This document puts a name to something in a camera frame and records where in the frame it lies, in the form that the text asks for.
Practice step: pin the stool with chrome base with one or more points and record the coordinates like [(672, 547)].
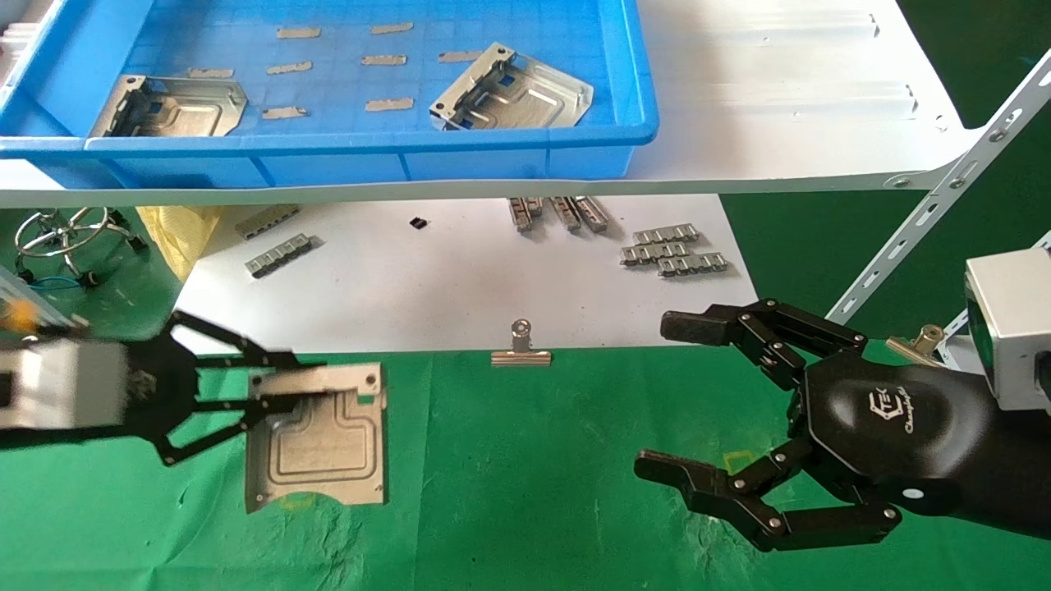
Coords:
[(88, 279)]

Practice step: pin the small flat metal tab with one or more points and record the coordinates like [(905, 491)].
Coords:
[(284, 113), (383, 60), (298, 33), (388, 104), (210, 73), (288, 68), (391, 28), (460, 57)]

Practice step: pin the metal binder clip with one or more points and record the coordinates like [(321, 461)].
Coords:
[(521, 358), (928, 335)]

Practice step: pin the green flat table cloth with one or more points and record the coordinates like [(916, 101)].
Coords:
[(509, 476)]

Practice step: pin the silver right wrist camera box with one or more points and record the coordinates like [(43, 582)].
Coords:
[(1014, 328)]

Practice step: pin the blue plastic bin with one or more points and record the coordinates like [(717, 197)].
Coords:
[(345, 164)]

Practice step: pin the small black clip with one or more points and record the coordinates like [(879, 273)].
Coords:
[(418, 222)]

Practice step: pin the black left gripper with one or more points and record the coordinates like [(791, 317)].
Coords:
[(164, 386)]

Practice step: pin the sheet metal bracket plate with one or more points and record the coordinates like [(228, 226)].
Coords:
[(328, 451), (525, 94), (181, 111)]

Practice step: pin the grey ribbed metal strip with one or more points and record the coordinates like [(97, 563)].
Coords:
[(524, 213), (665, 234), (654, 253), (694, 264), (565, 212), (279, 254), (267, 221), (591, 213)]

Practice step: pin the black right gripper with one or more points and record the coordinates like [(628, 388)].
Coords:
[(903, 427)]

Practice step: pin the yellow plastic bag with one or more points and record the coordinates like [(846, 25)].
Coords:
[(176, 234)]

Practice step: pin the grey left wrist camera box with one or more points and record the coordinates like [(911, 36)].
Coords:
[(66, 386)]

